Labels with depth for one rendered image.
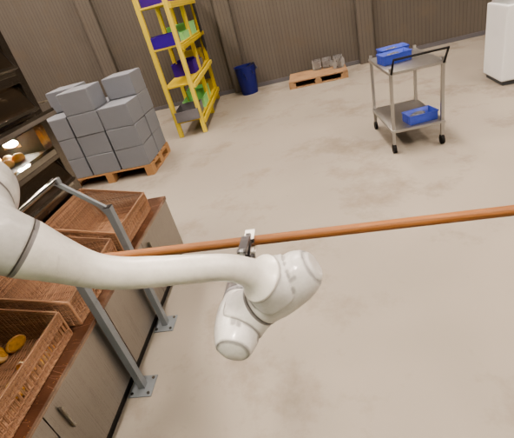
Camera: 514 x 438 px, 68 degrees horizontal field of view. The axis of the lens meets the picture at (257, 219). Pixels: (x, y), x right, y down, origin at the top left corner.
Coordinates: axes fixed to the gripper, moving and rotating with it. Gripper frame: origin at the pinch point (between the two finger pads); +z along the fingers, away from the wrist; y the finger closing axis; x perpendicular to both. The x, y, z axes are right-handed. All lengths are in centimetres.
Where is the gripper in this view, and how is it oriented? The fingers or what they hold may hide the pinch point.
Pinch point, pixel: (250, 241)
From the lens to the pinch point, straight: 116.7
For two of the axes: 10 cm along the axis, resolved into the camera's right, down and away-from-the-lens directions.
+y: 1.9, 8.5, 5.0
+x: 9.8, -1.2, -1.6
